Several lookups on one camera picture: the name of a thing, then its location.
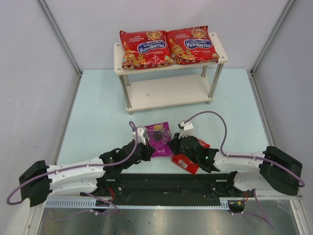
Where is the red assorted gummy bag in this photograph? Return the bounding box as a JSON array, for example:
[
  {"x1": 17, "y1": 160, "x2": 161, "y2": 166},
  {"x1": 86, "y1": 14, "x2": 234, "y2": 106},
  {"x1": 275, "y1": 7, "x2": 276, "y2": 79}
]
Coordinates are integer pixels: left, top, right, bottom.
[{"x1": 172, "y1": 138, "x2": 211, "y2": 175}]

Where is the purple grape gummy bag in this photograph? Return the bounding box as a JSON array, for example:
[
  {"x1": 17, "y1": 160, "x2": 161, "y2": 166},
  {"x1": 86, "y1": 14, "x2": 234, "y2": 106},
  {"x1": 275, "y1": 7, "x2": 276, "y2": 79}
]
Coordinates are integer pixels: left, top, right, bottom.
[{"x1": 145, "y1": 122, "x2": 173, "y2": 158}]

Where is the red Konfety candy bag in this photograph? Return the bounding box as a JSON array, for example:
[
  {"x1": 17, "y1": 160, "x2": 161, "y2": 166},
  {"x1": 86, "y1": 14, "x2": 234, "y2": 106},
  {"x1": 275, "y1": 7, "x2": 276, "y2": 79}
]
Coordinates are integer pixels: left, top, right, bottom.
[
  {"x1": 165, "y1": 25, "x2": 219, "y2": 65},
  {"x1": 119, "y1": 30, "x2": 174, "y2": 69}
]

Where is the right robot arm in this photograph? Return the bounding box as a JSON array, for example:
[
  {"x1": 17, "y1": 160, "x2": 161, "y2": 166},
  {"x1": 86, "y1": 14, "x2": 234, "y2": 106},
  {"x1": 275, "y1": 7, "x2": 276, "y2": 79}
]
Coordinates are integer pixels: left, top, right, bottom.
[{"x1": 167, "y1": 133, "x2": 305, "y2": 196}]

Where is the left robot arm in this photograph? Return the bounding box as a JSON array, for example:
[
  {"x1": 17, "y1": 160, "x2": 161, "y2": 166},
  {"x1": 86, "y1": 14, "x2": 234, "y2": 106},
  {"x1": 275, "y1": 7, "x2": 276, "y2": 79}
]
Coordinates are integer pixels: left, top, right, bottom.
[{"x1": 19, "y1": 141, "x2": 155, "y2": 207}]

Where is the white two-tier wooden shelf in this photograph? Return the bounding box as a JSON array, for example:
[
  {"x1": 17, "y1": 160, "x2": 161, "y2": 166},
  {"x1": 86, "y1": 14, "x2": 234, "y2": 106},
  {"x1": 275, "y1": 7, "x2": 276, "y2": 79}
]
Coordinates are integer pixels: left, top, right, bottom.
[{"x1": 114, "y1": 33, "x2": 228, "y2": 115}]

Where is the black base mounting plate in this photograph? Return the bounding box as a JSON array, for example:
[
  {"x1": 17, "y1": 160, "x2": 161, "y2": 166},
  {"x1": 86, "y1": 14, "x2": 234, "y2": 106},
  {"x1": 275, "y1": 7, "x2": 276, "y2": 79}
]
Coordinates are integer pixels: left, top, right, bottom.
[{"x1": 91, "y1": 173, "x2": 253, "y2": 207}]

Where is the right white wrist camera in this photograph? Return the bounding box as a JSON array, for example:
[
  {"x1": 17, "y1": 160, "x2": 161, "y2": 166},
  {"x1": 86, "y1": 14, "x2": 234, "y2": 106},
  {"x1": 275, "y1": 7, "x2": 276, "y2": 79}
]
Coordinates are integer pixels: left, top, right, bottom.
[{"x1": 179, "y1": 120, "x2": 194, "y2": 139}]

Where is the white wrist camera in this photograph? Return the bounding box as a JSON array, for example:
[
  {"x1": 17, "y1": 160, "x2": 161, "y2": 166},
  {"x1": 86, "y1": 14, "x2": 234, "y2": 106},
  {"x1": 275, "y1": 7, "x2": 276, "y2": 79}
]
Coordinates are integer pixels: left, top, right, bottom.
[
  {"x1": 132, "y1": 126, "x2": 148, "y2": 145},
  {"x1": 179, "y1": 120, "x2": 194, "y2": 139}
]

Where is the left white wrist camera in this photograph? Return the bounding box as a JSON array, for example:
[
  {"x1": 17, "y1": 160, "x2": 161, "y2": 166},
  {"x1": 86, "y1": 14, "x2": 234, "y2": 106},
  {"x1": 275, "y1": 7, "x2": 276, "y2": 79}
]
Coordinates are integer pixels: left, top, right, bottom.
[{"x1": 132, "y1": 126, "x2": 148, "y2": 145}]

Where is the white slotted cable duct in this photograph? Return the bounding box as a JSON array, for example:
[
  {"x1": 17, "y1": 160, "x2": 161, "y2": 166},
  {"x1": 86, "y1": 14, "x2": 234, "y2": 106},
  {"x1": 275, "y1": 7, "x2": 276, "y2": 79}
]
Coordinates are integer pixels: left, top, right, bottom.
[{"x1": 45, "y1": 198, "x2": 113, "y2": 208}]

